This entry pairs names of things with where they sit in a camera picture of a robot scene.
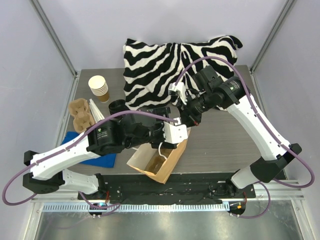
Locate brown paper takeout bag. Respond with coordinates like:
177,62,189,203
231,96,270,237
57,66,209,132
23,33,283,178
126,139,188,184

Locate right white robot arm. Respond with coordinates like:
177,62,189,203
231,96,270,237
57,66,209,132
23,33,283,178
177,66,302,198

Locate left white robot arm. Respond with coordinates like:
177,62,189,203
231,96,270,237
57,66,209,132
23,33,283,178
22,110,178,200

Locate stack of black lids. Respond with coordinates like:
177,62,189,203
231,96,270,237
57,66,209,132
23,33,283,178
108,99,129,115

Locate white paper straws bundle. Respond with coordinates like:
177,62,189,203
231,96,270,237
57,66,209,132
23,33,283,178
89,99,105,123

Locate blue folded cloth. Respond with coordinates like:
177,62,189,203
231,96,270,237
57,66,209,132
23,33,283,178
61,131,117,168

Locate stack of paper cups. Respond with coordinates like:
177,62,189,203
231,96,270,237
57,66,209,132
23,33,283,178
88,75,110,103

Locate zebra print pillow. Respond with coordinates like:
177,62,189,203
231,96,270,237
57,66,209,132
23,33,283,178
123,35,243,110

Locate cardboard cup carrier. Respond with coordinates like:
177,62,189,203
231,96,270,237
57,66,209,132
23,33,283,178
68,98,96,134

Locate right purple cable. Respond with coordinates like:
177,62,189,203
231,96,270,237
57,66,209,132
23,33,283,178
173,56,316,220

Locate purple cable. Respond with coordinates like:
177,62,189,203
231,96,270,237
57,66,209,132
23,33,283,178
1,111,180,216
173,56,316,220

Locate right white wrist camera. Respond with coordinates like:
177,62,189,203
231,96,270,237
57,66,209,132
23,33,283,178
168,82,188,106

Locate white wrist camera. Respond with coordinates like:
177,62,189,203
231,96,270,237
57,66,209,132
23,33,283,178
168,82,188,106
163,117,189,145

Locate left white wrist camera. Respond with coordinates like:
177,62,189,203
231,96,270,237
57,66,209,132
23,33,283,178
163,117,189,145

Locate white slotted cable duct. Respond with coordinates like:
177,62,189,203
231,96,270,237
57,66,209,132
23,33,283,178
42,201,230,213

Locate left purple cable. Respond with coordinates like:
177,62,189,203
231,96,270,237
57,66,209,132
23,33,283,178
1,111,180,216

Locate aluminium frame rail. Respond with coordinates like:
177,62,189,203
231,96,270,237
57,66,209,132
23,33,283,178
31,180,305,203

